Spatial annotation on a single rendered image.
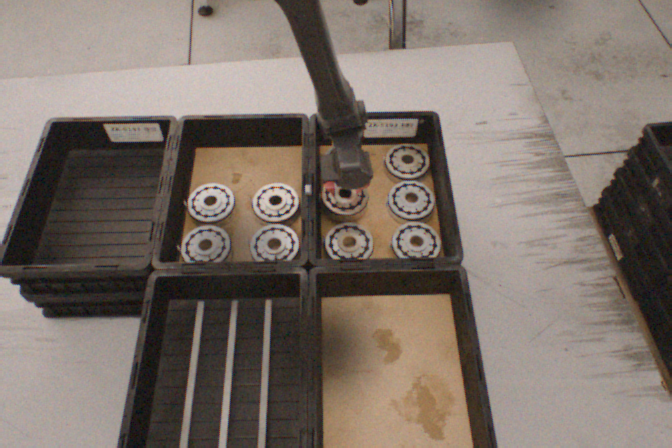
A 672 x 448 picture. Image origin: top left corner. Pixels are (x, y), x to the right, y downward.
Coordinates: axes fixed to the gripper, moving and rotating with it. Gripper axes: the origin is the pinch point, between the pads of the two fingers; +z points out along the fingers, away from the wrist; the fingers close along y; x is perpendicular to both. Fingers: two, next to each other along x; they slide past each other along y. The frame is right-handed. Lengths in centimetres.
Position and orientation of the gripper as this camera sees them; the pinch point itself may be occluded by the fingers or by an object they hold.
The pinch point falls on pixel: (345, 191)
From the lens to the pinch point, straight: 122.0
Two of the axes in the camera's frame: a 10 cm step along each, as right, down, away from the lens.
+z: -0.2, 5.6, 8.3
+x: -1.3, -8.2, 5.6
